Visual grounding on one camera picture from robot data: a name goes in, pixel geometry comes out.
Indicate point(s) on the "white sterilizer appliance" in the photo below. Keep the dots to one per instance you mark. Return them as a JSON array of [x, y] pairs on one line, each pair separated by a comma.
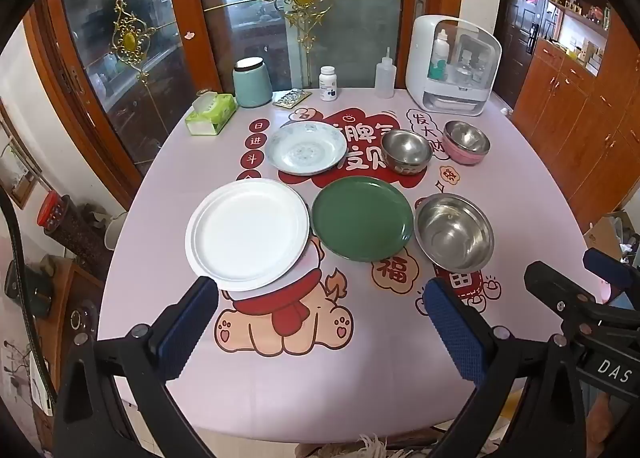
[[422, 56]]

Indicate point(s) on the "white cup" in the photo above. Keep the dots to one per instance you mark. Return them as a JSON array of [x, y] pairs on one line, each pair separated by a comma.
[[116, 230]]

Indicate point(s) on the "green plate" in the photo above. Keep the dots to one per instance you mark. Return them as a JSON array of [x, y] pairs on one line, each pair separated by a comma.
[[360, 218]]

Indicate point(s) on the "dark wooden door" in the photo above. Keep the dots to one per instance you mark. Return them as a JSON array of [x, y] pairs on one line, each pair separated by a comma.
[[515, 38]]

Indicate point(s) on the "small steel bowl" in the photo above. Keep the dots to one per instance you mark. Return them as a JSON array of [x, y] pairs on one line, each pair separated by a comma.
[[405, 148]]

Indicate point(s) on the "large steel bowl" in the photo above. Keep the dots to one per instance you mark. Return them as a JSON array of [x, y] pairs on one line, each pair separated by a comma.
[[452, 233]]

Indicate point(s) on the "mint green canister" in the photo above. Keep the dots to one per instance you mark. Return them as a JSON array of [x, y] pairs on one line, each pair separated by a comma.
[[252, 86]]

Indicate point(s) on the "white green dropper bottle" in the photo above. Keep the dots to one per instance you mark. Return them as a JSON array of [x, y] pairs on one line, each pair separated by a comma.
[[440, 54]]

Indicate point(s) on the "pink steel bowl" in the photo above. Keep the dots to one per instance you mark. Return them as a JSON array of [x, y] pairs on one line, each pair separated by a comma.
[[466, 137]]

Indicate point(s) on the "silver pill blister pack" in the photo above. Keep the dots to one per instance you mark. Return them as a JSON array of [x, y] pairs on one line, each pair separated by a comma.
[[291, 98]]

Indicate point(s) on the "wooden side table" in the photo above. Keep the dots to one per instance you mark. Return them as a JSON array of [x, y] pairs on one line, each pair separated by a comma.
[[60, 288]]

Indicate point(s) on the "wooden framed glass door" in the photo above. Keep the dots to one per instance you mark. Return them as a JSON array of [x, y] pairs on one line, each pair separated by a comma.
[[360, 23], [90, 38]]

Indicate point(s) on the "red lidded container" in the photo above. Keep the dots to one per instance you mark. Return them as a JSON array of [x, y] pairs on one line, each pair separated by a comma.
[[51, 208]]

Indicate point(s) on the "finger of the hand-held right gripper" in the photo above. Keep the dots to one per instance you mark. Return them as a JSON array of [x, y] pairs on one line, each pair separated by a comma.
[[555, 288], [610, 269]]

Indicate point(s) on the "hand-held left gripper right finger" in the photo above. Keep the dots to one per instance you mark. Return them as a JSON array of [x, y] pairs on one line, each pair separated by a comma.
[[457, 333]]

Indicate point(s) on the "green tissue box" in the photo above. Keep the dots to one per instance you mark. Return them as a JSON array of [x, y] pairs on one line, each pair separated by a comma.
[[212, 114]]

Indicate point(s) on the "clear squeeze bottle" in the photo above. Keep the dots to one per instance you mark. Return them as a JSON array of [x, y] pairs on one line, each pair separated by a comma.
[[384, 78]]

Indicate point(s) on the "wooden wall cabinet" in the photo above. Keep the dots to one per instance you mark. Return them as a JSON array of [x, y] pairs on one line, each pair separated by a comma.
[[575, 113]]

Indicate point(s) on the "white pill bottle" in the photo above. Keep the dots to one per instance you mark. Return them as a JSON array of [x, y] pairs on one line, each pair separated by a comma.
[[328, 86]]

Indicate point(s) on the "cardboard box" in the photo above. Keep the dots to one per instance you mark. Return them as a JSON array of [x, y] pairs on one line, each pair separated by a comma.
[[605, 238]]

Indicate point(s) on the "blue patterned white plate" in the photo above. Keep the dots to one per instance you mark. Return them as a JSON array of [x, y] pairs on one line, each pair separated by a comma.
[[305, 148]]

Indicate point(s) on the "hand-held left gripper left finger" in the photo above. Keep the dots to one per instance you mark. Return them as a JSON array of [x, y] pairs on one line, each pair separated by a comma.
[[185, 325]]

